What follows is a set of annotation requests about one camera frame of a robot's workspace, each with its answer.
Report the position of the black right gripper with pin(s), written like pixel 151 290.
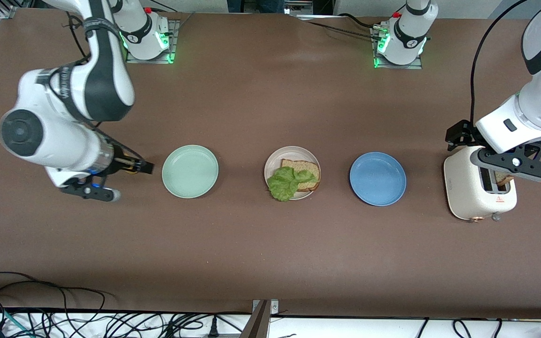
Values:
pixel 121 161

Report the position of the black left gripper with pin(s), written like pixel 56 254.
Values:
pixel 461 132

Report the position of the dark crust bread slice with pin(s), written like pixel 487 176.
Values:
pixel 503 179

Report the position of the light crust bread slice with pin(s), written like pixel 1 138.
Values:
pixel 310 165

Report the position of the green lettuce leaf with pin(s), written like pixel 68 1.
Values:
pixel 284 185

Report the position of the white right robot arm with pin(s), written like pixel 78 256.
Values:
pixel 64 136

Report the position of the green plate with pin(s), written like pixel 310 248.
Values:
pixel 189 171

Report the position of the blue plate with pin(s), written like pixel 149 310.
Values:
pixel 377 178

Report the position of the beige plate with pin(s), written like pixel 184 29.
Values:
pixel 273 159

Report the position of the silver clamp plate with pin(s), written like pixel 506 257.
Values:
pixel 274 307

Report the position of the white toaster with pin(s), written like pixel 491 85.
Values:
pixel 463 188

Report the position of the black corrugated conduit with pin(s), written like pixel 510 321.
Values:
pixel 341 29

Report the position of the black power plug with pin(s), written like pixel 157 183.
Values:
pixel 213 327

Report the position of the person legs blue jeans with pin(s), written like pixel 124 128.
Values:
pixel 261 4

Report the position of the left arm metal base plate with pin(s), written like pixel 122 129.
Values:
pixel 416 65

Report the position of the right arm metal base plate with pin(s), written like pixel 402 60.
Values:
pixel 175 28

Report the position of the grey camera mount pole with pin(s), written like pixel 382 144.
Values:
pixel 256 324

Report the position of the grey metal frame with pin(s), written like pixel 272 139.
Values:
pixel 298 8

